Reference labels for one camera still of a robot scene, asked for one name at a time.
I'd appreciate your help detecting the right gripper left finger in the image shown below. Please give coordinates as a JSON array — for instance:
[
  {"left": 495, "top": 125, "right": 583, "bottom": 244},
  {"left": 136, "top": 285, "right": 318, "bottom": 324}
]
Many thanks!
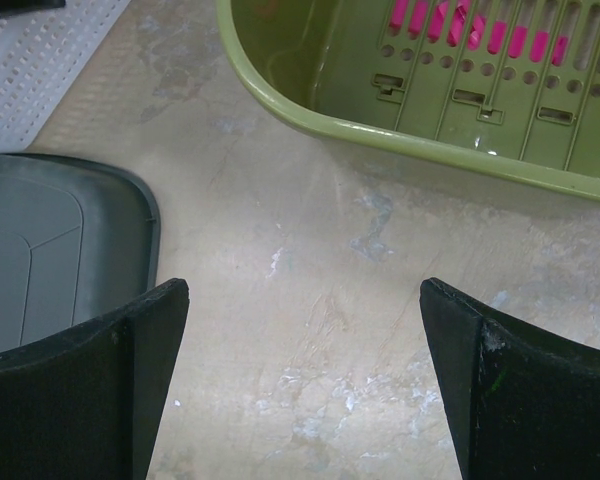
[{"left": 0, "top": 279, "right": 189, "bottom": 479}]

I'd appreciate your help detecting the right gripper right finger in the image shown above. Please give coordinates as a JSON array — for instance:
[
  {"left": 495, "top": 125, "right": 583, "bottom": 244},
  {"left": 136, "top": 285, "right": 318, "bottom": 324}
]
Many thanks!
[{"left": 419, "top": 278, "right": 600, "bottom": 479}]

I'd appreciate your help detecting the grey plastic tray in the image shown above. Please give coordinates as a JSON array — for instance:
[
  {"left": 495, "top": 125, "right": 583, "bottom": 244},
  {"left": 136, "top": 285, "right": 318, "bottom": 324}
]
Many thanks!
[{"left": 0, "top": 154, "right": 160, "bottom": 352}]

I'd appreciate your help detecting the olive green plastic bin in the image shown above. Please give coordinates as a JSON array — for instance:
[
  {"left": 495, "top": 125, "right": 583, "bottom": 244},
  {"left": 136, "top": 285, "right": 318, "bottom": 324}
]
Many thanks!
[{"left": 216, "top": 0, "right": 600, "bottom": 201}]

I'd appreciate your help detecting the white perforated plastic basket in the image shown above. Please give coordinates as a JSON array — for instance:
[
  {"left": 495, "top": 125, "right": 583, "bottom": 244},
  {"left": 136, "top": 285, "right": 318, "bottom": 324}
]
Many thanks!
[{"left": 0, "top": 0, "right": 128, "bottom": 153}]

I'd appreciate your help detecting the pink item under bin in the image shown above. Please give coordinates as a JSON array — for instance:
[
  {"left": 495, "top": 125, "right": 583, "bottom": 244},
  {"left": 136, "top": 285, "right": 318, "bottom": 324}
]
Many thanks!
[{"left": 388, "top": 0, "right": 570, "bottom": 66}]

